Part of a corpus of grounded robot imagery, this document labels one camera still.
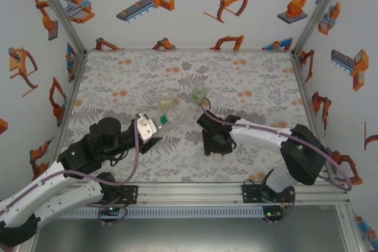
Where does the clear bottle dark green label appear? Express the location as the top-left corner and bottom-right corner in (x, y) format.
(153, 109), (183, 130)

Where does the clear bottle bright green label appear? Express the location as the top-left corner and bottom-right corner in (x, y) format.
(191, 82), (209, 107)

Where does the clear bottle pale yellow label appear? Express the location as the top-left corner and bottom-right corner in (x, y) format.
(158, 88), (178, 114)

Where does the grey floral table mat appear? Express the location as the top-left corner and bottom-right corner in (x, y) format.
(50, 50), (329, 184)

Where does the small green-lit circuit board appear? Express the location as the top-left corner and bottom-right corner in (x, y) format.
(99, 205), (125, 216)
(262, 209), (284, 219)

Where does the grey metal panel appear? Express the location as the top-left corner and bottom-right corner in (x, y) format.
(29, 218), (346, 252)

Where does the aluminium table side rail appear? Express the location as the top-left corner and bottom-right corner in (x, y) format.
(291, 51), (349, 202)
(48, 51), (89, 173)

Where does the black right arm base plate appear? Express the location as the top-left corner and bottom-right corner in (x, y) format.
(241, 182), (296, 205)

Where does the long aluminium base rail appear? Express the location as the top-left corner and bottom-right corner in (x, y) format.
(57, 181), (351, 206)

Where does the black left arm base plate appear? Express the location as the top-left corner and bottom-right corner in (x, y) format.
(99, 185), (139, 205)

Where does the slotted grey cable duct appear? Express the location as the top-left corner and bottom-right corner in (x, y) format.
(60, 206), (265, 220)

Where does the thin aluminium table edge rail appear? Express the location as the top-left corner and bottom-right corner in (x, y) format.
(84, 47), (295, 54)

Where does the slanted aluminium frame post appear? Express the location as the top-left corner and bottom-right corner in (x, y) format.
(291, 0), (353, 57)
(29, 0), (89, 55)

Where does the short aluminium frame leg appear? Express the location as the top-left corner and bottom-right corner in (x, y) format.
(335, 204), (366, 252)
(13, 234), (41, 252)

